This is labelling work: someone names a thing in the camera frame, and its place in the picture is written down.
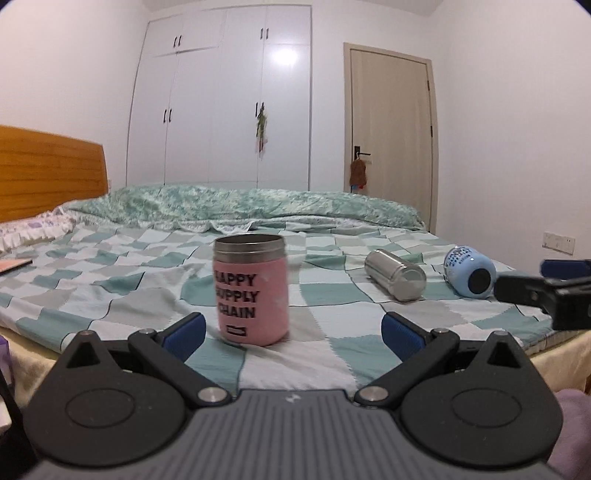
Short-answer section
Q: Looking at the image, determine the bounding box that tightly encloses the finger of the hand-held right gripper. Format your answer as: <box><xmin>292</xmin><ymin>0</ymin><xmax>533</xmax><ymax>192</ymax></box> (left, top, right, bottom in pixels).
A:
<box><xmin>541</xmin><ymin>259</ymin><xmax>591</xmax><ymax>278</ymax></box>
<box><xmin>493</xmin><ymin>272</ymin><xmax>591</xmax><ymax>331</ymax></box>

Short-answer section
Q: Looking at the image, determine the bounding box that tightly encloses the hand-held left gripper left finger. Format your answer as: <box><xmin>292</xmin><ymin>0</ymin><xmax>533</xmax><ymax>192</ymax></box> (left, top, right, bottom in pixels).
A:
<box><xmin>55</xmin><ymin>312</ymin><xmax>232</xmax><ymax>409</ymax></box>

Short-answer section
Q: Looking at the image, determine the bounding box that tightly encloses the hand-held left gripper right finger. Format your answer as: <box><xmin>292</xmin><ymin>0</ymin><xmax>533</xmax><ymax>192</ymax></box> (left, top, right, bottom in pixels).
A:
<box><xmin>353</xmin><ymin>311</ymin><xmax>532</xmax><ymax>409</ymax></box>

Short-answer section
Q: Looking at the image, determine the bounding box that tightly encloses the blue patterned cup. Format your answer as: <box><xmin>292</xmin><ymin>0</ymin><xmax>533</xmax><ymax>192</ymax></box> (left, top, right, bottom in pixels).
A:
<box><xmin>443</xmin><ymin>246</ymin><xmax>497</xmax><ymax>298</ymax></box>

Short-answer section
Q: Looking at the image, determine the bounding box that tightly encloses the pink cup with steel rim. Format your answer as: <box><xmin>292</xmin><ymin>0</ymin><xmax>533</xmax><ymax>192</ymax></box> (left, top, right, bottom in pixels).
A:
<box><xmin>213</xmin><ymin>234</ymin><xmax>290</xmax><ymax>347</ymax></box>

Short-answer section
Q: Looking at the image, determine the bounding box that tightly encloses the stainless steel cup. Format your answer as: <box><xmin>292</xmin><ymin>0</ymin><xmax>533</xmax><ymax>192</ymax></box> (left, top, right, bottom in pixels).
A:
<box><xmin>364</xmin><ymin>248</ymin><xmax>427</xmax><ymax>304</ymax></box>

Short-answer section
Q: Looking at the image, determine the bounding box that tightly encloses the checkered bed sheet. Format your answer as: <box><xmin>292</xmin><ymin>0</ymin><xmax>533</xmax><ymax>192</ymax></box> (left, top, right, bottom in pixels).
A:
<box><xmin>0</xmin><ymin>220</ymin><xmax>555</xmax><ymax>393</ymax></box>

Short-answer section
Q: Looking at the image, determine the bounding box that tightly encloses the purple cloth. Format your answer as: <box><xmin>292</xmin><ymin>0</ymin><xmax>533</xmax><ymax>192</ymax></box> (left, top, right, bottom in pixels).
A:
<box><xmin>546</xmin><ymin>388</ymin><xmax>591</xmax><ymax>480</ymax></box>

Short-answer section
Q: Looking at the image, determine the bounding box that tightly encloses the yellow mattress cover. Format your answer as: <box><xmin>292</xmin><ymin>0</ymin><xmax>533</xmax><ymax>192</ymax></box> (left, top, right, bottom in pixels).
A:
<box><xmin>0</xmin><ymin>323</ymin><xmax>591</xmax><ymax>418</ymax></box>

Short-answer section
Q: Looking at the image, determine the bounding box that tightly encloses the green floral quilt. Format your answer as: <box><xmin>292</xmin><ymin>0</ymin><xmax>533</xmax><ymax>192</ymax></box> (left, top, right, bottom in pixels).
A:
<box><xmin>68</xmin><ymin>185</ymin><xmax>426</xmax><ymax>233</ymax></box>

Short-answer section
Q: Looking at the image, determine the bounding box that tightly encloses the brown hanging plush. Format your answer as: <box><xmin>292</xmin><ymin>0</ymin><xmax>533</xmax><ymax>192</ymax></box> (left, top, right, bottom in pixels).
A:
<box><xmin>349</xmin><ymin>157</ymin><xmax>369</xmax><ymax>191</ymax></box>

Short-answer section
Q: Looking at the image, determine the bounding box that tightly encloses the frilled floral pillow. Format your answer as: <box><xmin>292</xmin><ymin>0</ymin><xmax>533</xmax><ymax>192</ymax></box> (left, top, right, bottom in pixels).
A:
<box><xmin>0</xmin><ymin>209</ymin><xmax>78</xmax><ymax>253</ymax></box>

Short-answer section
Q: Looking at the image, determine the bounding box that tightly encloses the beige door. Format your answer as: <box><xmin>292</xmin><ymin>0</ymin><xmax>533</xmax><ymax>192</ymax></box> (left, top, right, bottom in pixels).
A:
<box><xmin>344</xmin><ymin>42</ymin><xmax>438</xmax><ymax>234</ymax></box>

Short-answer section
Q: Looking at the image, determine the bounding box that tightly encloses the wooden headboard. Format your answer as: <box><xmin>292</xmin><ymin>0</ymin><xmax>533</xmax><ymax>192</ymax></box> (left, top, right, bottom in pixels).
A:
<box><xmin>0</xmin><ymin>126</ymin><xmax>110</xmax><ymax>223</ymax></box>

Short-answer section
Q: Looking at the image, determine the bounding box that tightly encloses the green hanging ornament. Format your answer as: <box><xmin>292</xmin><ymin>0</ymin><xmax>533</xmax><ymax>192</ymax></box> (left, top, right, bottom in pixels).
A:
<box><xmin>254</xmin><ymin>102</ymin><xmax>269</xmax><ymax>158</ymax></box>

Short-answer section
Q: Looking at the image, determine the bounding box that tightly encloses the white wardrobe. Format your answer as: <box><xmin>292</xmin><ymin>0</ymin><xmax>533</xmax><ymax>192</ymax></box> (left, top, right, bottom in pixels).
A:
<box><xmin>126</xmin><ymin>4</ymin><xmax>313</xmax><ymax>191</ymax></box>

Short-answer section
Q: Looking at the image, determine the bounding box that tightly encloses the white wall socket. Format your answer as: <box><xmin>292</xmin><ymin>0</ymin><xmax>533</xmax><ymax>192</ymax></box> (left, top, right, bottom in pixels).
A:
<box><xmin>542</xmin><ymin>231</ymin><xmax>577</xmax><ymax>255</ymax></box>

